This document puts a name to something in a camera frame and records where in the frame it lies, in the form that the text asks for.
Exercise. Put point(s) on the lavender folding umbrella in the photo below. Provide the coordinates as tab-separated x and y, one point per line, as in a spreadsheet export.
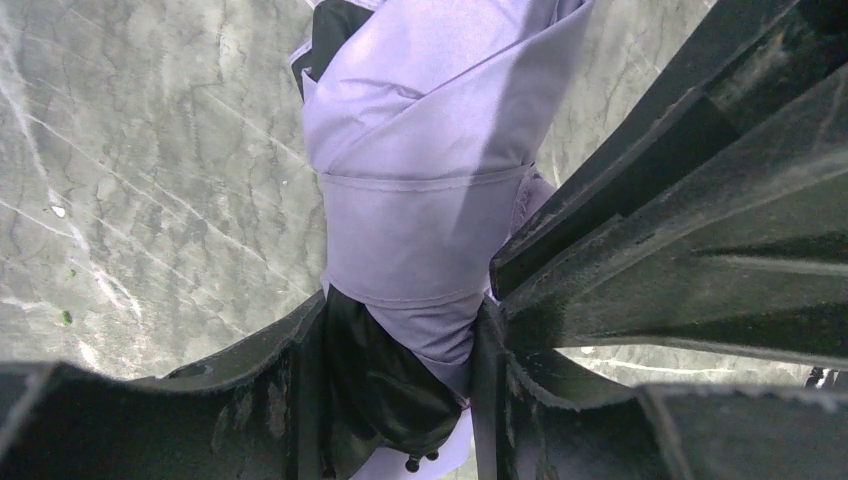
422	121

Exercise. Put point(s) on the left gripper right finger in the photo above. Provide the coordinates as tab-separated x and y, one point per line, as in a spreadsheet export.
540	415

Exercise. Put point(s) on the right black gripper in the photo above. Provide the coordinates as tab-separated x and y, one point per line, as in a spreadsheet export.
715	216

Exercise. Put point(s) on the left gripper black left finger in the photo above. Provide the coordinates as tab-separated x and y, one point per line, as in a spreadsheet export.
249	411

